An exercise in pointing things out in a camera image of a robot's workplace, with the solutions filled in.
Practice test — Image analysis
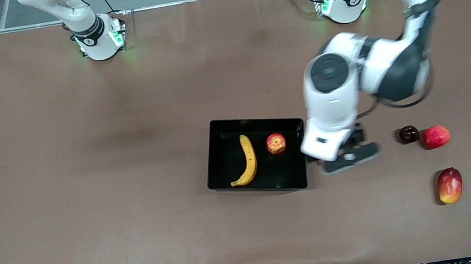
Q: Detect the dark purple plum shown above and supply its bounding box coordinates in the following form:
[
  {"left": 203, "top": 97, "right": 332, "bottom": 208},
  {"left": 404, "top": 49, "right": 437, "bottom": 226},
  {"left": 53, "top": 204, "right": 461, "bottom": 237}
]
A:
[{"left": 398, "top": 124, "right": 421, "bottom": 145}]

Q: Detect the black plastic box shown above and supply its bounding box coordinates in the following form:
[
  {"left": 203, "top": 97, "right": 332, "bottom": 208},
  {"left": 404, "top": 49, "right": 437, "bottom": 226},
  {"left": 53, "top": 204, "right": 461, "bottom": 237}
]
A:
[{"left": 198, "top": 107, "right": 314, "bottom": 203}]

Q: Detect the yellow banana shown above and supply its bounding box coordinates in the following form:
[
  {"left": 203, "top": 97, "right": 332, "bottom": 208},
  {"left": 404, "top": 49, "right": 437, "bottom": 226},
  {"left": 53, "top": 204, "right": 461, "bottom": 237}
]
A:
[{"left": 224, "top": 133, "right": 260, "bottom": 188}]

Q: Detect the red round peach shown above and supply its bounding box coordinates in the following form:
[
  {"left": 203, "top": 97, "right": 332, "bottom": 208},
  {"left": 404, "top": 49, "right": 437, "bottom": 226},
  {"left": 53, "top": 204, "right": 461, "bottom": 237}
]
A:
[{"left": 422, "top": 123, "right": 453, "bottom": 150}]

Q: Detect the red yellow mango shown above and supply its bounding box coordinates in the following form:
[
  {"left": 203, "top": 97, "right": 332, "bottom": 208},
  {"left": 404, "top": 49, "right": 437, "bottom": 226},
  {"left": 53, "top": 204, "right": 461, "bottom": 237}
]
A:
[{"left": 435, "top": 166, "right": 466, "bottom": 206}]

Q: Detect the brown table cover mat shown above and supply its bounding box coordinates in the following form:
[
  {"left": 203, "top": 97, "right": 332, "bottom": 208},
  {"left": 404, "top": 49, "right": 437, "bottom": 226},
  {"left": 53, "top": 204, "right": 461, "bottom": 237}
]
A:
[{"left": 0, "top": 0, "right": 471, "bottom": 264}]

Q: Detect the red yellow striped apple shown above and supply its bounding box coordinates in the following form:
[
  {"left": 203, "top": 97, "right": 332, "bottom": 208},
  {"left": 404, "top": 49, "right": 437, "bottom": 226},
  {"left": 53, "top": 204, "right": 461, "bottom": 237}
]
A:
[{"left": 264, "top": 131, "right": 288, "bottom": 156}]

